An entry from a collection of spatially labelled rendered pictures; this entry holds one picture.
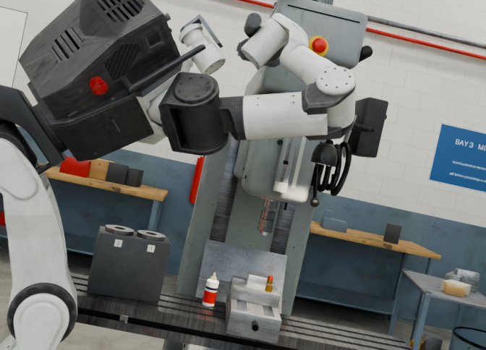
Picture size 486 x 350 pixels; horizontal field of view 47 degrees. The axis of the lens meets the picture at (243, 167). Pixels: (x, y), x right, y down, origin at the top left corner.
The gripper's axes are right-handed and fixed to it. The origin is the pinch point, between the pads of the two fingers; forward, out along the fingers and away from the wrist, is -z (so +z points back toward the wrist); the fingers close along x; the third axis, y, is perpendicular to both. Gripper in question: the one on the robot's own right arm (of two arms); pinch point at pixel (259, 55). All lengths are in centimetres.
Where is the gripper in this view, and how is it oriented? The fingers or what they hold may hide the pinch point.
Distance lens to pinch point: 155.3
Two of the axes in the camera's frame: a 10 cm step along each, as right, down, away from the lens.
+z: 0.7, 0.4, -10.0
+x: -9.7, -2.1, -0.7
